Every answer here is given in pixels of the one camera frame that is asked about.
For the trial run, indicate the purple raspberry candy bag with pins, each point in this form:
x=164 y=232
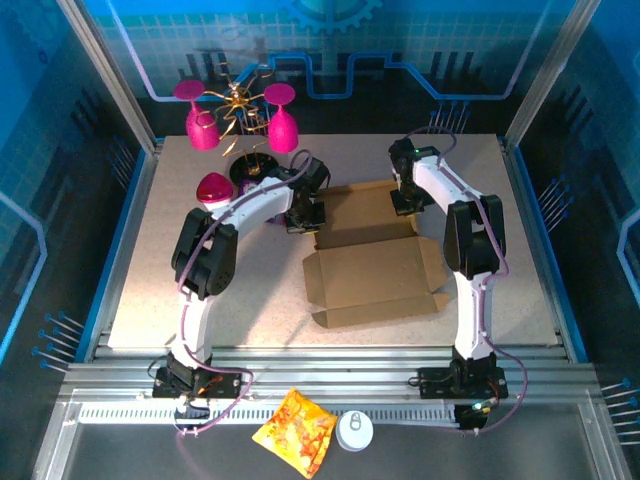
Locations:
x=246 y=187

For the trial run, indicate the left black and white robot arm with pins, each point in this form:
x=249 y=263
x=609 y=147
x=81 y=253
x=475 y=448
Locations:
x=250 y=200

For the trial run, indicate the pink wine glass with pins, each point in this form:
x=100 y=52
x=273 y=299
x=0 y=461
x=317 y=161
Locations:
x=202 y=132
x=282 y=132

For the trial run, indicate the yellow orange snack bag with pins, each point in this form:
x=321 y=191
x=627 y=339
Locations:
x=300 y=430

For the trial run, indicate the black circuit board with led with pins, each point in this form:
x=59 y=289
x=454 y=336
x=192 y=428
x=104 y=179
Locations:
x=475 y=412

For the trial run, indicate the aluminium side rail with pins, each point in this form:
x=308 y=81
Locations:
x=140 y=200
x=525 y=200

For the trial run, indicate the white cup with pink lid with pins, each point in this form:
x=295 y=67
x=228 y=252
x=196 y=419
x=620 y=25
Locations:
x=214 y=187

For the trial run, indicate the white round lid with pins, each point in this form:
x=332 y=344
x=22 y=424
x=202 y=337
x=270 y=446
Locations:
x=354 y=430

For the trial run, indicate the brown cardboard paper box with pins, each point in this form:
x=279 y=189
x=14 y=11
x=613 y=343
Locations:
x=375 y=275

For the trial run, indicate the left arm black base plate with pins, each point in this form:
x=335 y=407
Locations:
x=165 y=387

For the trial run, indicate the aluminium frame post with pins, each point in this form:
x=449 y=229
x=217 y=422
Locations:
x=112 y=75
x=547 y=75

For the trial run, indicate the aluminium cross rail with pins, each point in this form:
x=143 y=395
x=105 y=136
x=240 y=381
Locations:
x=325 y=372

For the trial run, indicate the right black and white robot arm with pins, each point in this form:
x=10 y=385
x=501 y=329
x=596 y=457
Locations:
x=470 y=240

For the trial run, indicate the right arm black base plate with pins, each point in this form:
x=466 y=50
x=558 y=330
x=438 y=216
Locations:
x=435 y=385

